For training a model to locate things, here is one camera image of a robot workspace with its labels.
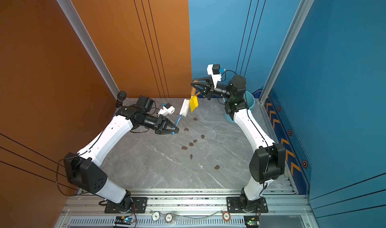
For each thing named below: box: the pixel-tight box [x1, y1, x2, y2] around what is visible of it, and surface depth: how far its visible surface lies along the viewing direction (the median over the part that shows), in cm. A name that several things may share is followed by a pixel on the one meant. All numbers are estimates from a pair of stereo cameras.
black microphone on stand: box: [115, 90, 127, 108], surface depth 81 cm
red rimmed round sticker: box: [222, 211, 231, 222], surface depth 72 cm
